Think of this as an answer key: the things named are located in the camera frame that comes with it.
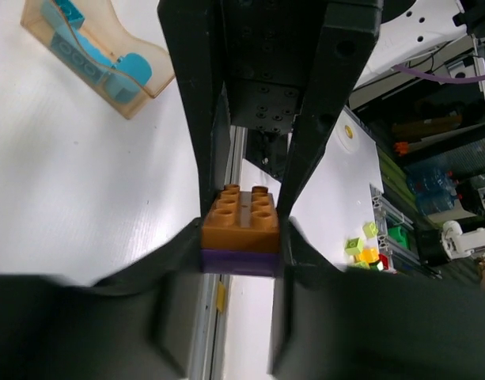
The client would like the white round disc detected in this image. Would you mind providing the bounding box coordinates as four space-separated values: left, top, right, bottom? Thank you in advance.
334 109 360 154

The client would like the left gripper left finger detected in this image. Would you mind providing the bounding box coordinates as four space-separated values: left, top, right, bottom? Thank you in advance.
0 219 202 379

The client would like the amber plastic container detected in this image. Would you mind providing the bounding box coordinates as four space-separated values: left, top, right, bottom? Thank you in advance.
21 1 175 120

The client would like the teal rounded lego brick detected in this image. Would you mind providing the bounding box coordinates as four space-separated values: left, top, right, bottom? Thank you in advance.
75 32 153 104

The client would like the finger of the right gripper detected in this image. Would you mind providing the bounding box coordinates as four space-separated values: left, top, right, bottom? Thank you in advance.
277 1 381 221
157 0 230 216

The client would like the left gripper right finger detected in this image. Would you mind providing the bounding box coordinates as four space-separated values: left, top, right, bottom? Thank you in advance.
269 221 485 379

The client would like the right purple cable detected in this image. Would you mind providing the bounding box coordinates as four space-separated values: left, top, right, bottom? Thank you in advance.
392 63 485 85

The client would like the aluminium mounting rail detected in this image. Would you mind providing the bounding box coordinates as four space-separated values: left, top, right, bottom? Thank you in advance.
189 126 247 379

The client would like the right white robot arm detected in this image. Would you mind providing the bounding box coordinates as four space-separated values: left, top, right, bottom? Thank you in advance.
157 1 465 218

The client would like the lime green lego brick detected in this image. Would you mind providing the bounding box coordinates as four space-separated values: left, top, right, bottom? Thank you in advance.
344 237 364 257

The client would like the orange lego brick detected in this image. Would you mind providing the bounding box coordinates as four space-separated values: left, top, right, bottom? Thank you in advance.
201 184 280 253

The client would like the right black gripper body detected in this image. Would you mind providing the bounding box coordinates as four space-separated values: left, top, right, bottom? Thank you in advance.
221 0 327 135

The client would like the thin purple lego plate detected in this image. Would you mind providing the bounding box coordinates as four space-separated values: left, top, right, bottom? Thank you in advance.
201 249 279 277

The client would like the yellow lego brick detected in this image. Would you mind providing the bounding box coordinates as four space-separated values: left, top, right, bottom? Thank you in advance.
360 247 380 264

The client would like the small teal lego brick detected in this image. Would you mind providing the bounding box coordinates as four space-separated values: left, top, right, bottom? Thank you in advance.
51 0 85 29

